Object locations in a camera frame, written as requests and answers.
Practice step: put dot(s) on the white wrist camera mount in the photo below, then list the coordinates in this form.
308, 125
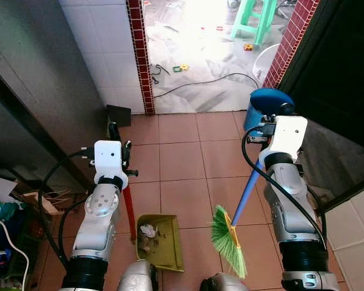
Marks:
107, 159
288, 136

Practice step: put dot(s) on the black wedge-shaped box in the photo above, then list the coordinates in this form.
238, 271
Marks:
118, 115

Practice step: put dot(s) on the teal plastic bag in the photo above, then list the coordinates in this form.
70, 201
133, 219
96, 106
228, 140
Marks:
0, 212

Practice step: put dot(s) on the green plastic stool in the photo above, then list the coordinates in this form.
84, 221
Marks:
255, 18

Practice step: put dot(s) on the white crumpled paper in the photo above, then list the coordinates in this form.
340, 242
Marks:
148, 230

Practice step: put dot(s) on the silver robot leg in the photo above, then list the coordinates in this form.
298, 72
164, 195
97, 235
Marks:
138, 276
221, 283

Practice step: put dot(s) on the green square toy frame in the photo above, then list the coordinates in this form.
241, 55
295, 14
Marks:
178, 68

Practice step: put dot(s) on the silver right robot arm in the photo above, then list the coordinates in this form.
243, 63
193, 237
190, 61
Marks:
291, 212

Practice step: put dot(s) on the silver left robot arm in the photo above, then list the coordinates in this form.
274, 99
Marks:
96, 233

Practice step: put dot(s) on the white plastic basin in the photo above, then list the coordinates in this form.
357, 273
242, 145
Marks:
264, 60

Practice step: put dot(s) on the silver left robot leg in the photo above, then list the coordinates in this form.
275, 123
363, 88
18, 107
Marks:
138, 276

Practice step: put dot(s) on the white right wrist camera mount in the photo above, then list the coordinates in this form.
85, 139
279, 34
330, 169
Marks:
288, 136

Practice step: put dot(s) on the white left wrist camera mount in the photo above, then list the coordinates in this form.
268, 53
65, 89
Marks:
107, 159

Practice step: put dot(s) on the small yellow toy block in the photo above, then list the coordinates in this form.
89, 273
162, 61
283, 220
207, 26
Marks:
247, 46

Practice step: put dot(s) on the dark panelled door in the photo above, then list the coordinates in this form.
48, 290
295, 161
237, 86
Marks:
346, 54

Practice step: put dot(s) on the yellow toy gear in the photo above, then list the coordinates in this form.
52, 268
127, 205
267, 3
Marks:
185, 66

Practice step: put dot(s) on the blue plastic bucket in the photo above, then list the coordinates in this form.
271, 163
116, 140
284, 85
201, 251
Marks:
273, 100

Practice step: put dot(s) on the silver right robot leg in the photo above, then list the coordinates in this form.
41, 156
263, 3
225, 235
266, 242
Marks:
221, 283

